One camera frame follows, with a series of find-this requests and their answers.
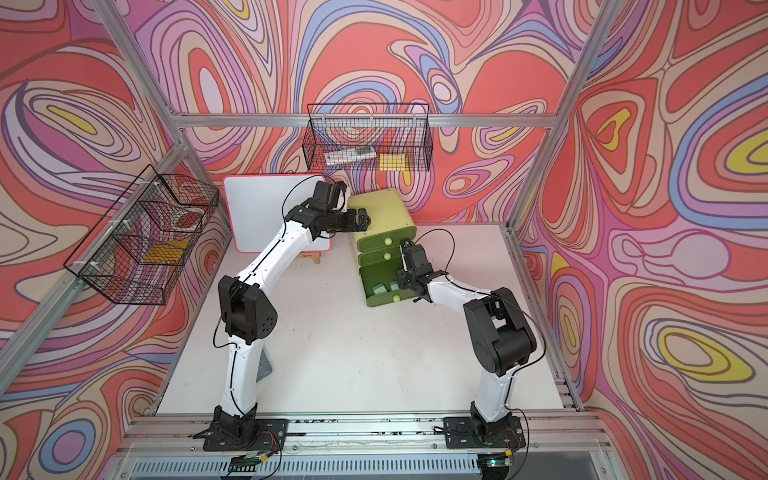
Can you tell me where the grey whiteboard eraser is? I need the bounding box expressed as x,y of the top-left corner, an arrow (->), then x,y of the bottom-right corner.
256,348 -> 274,383

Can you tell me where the yellow green drawer cabinet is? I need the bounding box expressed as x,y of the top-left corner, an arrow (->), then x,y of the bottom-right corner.
347,189 -> 415,260

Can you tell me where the yellow item in left basket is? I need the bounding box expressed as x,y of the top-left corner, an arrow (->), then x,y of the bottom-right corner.
142,240 -> 188,266

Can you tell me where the wooden whiteboard stand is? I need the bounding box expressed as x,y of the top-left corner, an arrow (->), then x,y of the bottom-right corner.
298,252 -> 322,264

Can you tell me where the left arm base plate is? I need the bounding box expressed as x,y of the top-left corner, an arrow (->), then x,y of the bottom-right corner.
203,418 -> 289,452

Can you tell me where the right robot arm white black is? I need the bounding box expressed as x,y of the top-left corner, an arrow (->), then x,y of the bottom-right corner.
397,269 -> 544,424

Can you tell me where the pink framed whiteboard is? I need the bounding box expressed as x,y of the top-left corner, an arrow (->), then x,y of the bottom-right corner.
223,174 -> 323,254

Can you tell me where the green top drawer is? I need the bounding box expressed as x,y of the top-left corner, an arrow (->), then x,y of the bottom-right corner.
354,225 -> 417,253

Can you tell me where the yellow block in back basket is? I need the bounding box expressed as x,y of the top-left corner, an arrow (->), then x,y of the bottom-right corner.
378,154 -> 409,172

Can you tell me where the green bottom drawer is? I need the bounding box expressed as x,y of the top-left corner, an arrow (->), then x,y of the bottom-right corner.
359,258 -> 416,308

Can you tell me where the black wire basket back wall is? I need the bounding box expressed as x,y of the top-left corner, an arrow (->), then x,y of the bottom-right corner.
302,101 -> 433,173

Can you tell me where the black wire basket left wall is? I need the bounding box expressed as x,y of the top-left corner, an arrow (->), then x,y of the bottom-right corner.
63,166 -> 220,306

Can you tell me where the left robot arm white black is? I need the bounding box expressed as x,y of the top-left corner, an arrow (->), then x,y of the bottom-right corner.
218,205 -> 371,418

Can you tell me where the green drawer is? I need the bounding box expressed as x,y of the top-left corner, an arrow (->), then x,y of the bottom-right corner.
358,245 -> 402,267
359,258 -> 416,308
354,225 -> 417,253

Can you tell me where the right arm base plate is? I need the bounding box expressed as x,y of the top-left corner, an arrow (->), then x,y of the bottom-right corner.
442,414 -> 527,452

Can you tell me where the aluminium frame rail front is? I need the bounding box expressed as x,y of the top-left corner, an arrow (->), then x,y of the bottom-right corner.
104,410 -> 628,479

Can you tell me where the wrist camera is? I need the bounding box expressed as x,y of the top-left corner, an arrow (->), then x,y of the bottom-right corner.
400,239 -> 433,276
309,181 -> 347,212

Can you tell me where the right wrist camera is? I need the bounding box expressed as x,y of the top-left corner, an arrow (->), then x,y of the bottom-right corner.
400,239 -> 433,276

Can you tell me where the black wire basket wall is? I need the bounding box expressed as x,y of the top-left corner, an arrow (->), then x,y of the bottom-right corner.
63,166 -> 220,306
302,101 -> 433,173

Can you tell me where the grey box in back basket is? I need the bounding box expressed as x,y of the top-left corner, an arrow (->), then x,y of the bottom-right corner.
324,146 -> 377,166

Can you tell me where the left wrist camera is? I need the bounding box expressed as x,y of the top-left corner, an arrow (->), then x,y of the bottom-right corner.
309,181 -> 347,212

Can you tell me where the green circuit board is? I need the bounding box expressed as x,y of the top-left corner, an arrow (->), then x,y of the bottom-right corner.
228,455 -> 269,472

